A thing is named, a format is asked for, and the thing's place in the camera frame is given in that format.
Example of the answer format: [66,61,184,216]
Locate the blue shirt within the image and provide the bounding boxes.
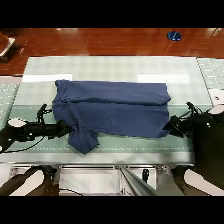
[51,79,172,155]

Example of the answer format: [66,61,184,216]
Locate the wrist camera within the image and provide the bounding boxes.
[185,101,205,118]
[36,103,53,125]

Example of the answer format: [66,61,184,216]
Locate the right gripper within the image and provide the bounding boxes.
[162,114,192,139]

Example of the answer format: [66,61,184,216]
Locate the silver frame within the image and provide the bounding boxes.
[9,162,198,197]

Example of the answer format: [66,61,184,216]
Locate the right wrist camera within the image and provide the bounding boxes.
[185,101,205,118]

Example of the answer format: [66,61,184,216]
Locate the black cable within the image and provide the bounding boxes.
[1,134,48,154]

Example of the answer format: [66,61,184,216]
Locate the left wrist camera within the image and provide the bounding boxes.
[36,103,53,125]

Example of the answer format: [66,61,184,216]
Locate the blue round object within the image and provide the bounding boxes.
[166,30,182,42]

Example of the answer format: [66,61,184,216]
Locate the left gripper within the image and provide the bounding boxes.
[48,119,73,140]

